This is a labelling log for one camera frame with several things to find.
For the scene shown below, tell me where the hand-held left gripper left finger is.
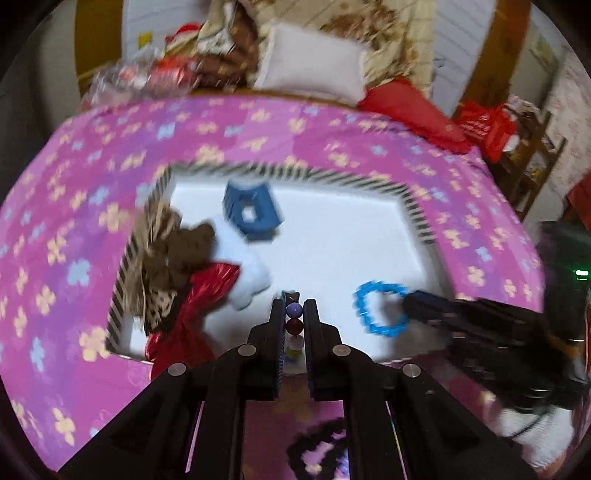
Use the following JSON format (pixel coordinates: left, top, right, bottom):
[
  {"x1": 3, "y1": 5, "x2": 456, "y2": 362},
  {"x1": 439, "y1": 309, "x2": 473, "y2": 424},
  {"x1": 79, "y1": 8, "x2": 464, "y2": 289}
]
[{"x1": 55, "y1": 299, "x2": 289, "y2": 480}]

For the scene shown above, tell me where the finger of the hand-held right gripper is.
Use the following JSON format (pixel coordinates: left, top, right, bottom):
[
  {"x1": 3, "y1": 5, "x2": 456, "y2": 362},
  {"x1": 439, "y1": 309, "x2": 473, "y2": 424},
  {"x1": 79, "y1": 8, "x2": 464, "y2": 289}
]
[{"x1": 402, "y1": 290, "x2": 467, "y2": 333}]

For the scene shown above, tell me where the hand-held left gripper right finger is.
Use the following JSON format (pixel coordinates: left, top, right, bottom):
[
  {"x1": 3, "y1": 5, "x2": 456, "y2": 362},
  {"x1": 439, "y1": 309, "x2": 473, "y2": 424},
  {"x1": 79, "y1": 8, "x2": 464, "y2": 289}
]
[{"x1": 302, "y1": 299, "x2": 539, "y2": 480}]

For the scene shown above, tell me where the multicoloured bead bracelet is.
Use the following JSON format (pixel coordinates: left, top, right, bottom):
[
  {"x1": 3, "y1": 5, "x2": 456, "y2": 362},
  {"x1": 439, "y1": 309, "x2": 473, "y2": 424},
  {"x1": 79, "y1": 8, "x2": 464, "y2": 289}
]
[{"x1": 281, "y1": 290, "x2": 308, "y2": 365}]

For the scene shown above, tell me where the blue bead bracelet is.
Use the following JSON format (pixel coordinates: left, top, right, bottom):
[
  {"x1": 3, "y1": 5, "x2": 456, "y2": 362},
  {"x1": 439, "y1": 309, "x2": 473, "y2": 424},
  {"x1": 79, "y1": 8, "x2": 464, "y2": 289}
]
[{"x1": 355, "y1": 281, "x2": 411, "y2": 337}]

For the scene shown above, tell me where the striped cardboard box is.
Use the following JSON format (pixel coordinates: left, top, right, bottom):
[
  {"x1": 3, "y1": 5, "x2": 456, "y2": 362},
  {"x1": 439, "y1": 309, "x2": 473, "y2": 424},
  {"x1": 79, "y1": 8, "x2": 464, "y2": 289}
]
[{"x1": 105, "y1": 161, "x2": 437, "y2": 365}]

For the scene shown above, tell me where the white fluffy scrunchie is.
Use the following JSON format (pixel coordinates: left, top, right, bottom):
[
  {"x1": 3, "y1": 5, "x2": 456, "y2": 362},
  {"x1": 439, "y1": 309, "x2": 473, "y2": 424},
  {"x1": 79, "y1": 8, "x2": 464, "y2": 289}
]
[{"x1": 217, "y1": 249, "x2": 273, "y2": 310}]

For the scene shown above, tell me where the red shiny scrunchie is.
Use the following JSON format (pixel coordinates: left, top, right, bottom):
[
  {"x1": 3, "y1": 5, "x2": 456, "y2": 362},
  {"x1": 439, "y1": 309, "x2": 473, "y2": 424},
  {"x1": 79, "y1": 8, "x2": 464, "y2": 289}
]
[{"x1": 147, "y1": 262, "x2": 243, "y2": 381}]

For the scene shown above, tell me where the small blue box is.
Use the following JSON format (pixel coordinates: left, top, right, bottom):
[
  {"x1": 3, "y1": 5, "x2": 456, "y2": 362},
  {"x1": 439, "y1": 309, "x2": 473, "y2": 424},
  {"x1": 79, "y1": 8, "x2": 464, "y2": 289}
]
[{"x1": 223, "y1": 181, "x2": 283, "y2": 243}]

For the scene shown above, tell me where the brown fuzzy scrunchie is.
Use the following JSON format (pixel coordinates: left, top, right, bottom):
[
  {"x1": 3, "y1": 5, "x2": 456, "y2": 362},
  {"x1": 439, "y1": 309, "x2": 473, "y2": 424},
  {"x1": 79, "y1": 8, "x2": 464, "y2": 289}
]
[{"x1": 141, "y1": 222, "x2": 218, "y2": 296}]

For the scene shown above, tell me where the leopard-print scrunchie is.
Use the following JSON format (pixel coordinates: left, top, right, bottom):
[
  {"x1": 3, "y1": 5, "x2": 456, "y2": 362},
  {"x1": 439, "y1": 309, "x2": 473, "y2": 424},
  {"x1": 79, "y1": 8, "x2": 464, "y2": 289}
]
[{"x1": 131, "y1": 203, "x2": 185, "y2": 334}]

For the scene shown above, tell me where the wooden shelf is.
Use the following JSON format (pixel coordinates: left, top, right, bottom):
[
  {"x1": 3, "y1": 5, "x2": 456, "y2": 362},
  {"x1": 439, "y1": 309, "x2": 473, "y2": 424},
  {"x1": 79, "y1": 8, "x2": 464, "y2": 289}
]
[{"x1": 501, "y1": 95, "x2": 568, "y2": 222}]

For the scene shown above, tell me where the red shopping bag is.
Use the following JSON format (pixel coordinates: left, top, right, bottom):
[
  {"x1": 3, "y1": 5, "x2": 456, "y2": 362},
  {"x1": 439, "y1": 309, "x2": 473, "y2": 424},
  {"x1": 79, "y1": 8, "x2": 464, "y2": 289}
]
[{"x1": 455, "y1": 100, "x2": 518, "y2": 162}]

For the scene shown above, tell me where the red pillow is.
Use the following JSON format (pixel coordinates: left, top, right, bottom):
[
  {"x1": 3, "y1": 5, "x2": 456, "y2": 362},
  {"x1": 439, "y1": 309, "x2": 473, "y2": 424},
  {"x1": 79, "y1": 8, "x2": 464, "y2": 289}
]
[{"x1": 360, "y1": 78, "x2": 472, "y2": 153}]

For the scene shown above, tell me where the pink floral bedsheet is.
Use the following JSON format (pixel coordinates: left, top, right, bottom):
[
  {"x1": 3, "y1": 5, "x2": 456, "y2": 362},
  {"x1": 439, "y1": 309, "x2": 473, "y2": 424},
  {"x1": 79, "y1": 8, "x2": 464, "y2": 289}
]
[{"x1": 0, "y1": 95, "x2": 550, "y2": 480}]

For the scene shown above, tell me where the white pillow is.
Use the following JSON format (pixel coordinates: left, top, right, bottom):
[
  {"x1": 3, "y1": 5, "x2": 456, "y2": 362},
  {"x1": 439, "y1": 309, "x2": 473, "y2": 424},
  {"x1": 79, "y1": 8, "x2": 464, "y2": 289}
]
[{"x1": 253, "y1": 23, "x2": 368, "y2": 104}]

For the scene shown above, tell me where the red shiny packet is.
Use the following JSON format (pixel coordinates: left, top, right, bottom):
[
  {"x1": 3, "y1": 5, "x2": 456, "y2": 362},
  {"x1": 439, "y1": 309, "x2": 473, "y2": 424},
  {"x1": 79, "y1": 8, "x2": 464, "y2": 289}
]
[{"x1": 148, "y1": 58, "x2": 201, "y2": 93}]

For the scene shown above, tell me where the brown floral cloth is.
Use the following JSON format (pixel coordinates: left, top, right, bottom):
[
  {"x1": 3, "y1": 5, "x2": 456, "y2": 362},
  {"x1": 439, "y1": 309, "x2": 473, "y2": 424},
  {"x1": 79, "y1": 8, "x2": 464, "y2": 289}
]
[{"x1": 196, "y1": 9, "x2": 259, "y2": 88}]

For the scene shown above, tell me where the beige rose-print quilt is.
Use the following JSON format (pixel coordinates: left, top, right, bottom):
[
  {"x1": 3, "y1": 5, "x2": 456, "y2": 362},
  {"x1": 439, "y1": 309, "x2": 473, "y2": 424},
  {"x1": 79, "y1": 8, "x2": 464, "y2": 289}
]
[{"x1": 208, "y1": 0, "x2": 439, "y2": 97}]

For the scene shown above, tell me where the clear plastic bag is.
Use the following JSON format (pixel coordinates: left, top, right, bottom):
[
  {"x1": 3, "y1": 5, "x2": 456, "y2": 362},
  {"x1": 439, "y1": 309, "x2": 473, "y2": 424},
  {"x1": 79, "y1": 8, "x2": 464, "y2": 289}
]
[{"x1": 83, "y1": 46, "x2": 158, "y2": 109}]

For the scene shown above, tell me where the red-hatted plush doll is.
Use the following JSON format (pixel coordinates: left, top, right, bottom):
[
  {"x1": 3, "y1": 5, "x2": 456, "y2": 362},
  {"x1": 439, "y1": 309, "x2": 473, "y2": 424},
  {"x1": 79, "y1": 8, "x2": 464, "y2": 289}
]
[{"x1": 164, "y1": 23, "x2": 204, "y2": 58}]

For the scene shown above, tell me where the black bead bracelet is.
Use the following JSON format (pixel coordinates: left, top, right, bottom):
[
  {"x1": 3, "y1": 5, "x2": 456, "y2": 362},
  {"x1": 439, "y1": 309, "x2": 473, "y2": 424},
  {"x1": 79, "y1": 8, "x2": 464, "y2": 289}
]
[{"x1": 286, "y1": 418, "x2": 352, "y2": 478}]

